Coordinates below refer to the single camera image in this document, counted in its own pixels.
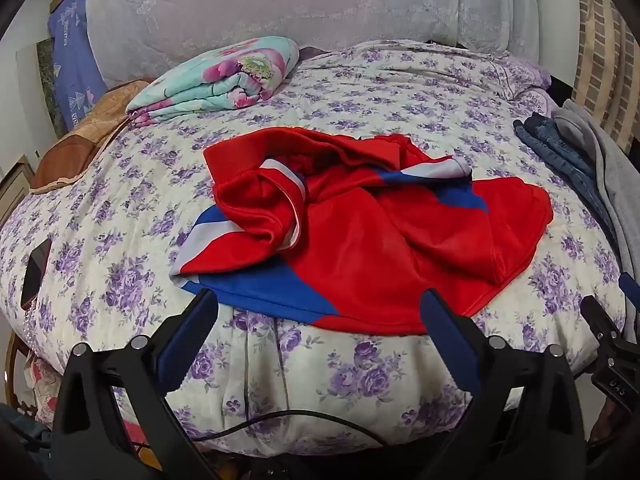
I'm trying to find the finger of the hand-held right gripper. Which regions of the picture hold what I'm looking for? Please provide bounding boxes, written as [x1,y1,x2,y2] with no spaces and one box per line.
[580,295,640,413]

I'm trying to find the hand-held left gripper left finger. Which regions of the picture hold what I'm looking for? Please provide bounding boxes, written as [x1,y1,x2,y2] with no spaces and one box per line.
[50,287,221,480]

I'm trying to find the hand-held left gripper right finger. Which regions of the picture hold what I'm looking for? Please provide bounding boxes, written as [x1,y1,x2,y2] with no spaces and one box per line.
[419,287,587,480]

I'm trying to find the red blue sports pants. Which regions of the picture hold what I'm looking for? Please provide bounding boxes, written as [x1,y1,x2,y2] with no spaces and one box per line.
[169,127,553,336]

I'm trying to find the purple floral bed quilt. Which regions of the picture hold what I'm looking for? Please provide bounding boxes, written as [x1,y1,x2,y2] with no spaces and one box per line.
[0,40,632,456]

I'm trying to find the black smartphone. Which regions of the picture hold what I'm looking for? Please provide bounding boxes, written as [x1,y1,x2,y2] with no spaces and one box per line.
[20,237,53,308]

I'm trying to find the grey garment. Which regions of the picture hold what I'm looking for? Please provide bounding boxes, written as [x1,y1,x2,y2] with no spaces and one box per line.
[551,99,640,281]

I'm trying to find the blue jeans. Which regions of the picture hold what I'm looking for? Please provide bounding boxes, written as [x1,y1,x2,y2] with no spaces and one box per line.
[513,112,626,261]

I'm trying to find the brown patterned pillow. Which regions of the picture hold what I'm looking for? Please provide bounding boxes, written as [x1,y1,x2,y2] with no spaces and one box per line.
[29,79,153,195]

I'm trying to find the folded teal floral blanket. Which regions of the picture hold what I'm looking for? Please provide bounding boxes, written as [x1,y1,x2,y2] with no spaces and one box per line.
[125,36,301,127]

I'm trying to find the striped beige curtain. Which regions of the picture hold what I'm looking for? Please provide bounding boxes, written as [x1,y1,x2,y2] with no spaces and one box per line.
[570,0,640,153]

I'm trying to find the blue printed cloth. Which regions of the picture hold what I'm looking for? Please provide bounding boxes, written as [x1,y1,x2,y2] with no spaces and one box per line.
[47,0,108,133]

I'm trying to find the black cable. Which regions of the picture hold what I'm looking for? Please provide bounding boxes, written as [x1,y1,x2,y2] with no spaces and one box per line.
[135,408,401,453]

